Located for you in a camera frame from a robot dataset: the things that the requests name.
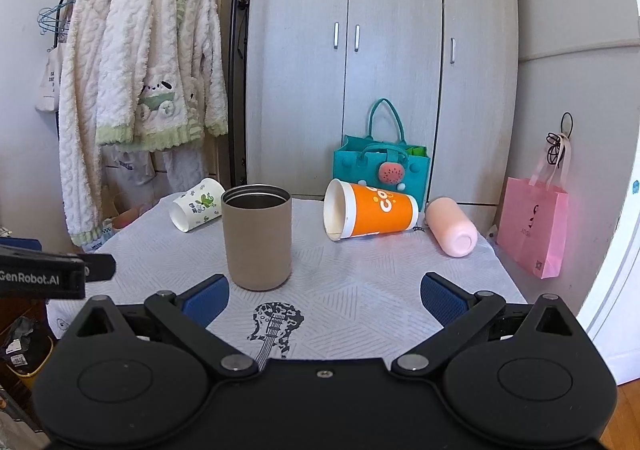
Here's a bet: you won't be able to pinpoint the white fluffy green-trimmed jacket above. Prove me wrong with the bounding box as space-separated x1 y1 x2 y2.
96 0 229 152

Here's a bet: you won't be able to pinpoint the white fluffy pants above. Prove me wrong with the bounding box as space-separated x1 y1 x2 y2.
58 0 119 249

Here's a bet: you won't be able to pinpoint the yellow bin with dark bag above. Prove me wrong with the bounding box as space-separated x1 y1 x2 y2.
0 316 55 377

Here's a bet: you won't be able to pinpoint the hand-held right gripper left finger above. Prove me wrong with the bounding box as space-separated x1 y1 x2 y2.
60 274 258 379

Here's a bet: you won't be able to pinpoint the orange paper cup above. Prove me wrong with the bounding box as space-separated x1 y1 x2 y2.
323 178 420 242

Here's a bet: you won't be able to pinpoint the pink plastic cup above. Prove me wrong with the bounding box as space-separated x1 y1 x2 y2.
425 197 480 258

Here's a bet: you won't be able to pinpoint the brown metal tumbler cup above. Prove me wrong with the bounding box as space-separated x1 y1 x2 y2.
221 184 294 291

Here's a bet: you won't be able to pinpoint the white canvas tote bag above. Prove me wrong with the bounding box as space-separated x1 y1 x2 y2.
34 36 64 113

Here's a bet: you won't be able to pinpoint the black hair ties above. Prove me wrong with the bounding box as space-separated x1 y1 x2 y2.
546 112 574 165

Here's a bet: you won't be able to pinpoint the pink paper gift bag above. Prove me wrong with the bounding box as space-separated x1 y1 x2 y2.
496 134 571 279

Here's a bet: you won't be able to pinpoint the grey wooden wardrobe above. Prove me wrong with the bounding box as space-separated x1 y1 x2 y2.
245 0 521 219

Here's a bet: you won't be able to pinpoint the blue clothes hangers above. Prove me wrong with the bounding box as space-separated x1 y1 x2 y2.
37 0 77 37

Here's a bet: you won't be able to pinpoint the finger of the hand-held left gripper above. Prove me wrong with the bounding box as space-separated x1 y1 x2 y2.
82 253 117 282

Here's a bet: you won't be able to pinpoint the black clothes rack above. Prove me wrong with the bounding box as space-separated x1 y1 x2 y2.
59 0 249 188

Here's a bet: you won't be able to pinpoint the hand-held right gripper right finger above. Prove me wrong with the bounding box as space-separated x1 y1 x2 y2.
391 273 591 377

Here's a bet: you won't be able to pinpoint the white patterned tablecloth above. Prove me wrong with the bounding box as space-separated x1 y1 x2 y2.
46 192 529 361

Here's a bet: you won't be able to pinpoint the white printed paper cup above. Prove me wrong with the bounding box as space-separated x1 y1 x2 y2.
168 178 227 233

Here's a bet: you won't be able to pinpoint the teal felt tote bag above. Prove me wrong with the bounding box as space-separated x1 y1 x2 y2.
333 98 431 213

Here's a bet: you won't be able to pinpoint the grey hanging garment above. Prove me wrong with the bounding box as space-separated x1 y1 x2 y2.
102 144 209 211

